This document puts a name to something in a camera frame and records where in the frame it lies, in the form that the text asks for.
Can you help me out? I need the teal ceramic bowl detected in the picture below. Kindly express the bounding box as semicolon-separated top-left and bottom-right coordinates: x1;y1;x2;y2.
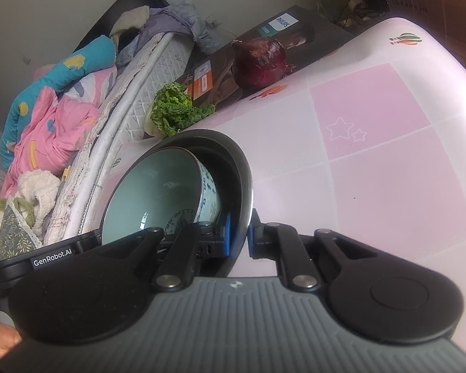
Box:
102;147;223;246

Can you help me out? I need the grey purple clothing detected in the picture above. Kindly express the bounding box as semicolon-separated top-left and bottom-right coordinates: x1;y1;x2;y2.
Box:
116;2;234;67

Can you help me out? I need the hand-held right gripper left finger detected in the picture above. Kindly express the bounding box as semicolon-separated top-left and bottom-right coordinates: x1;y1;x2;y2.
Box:
97;212;234;292

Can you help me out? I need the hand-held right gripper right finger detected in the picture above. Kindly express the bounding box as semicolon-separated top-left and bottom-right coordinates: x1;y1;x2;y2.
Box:
246;209;377;292

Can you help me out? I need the white pillow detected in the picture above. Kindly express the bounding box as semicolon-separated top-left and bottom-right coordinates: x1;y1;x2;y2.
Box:
111;6;150;39

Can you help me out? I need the pink printed tablecloth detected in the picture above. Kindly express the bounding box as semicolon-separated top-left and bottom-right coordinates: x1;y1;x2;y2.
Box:
81;17;466;358

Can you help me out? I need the white quilted mattress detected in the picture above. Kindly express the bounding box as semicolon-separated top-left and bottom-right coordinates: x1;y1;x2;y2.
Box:
43;33;197;245

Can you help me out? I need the black product box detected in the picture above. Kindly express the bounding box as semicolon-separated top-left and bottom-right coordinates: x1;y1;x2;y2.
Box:
179;5;354;106

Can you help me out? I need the person's left hand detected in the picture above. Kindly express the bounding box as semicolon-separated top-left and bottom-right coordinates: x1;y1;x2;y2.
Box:
0;324;23;360

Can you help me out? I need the pink and blue bedding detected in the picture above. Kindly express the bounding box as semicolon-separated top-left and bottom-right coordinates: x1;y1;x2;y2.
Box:
0;35;117;169

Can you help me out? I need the green leaf print pillow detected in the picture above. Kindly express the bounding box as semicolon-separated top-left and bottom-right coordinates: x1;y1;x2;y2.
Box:
0;202;43;259

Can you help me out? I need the small stainless steel bowl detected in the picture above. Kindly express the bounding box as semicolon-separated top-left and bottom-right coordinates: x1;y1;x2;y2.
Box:
101;129;254;276

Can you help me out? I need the napa cabbage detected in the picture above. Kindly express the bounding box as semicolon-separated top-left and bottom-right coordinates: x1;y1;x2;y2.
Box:
149;82;217;138

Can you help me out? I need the dark wooden headboard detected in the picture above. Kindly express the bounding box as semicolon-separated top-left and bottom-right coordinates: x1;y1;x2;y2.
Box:
74;0;169;51

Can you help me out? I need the white fluffy cloth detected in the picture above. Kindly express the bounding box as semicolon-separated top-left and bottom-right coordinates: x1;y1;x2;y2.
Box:
0;171;63;237

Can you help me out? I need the red onion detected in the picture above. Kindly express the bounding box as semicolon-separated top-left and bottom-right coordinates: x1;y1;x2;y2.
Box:
232;37;296;91

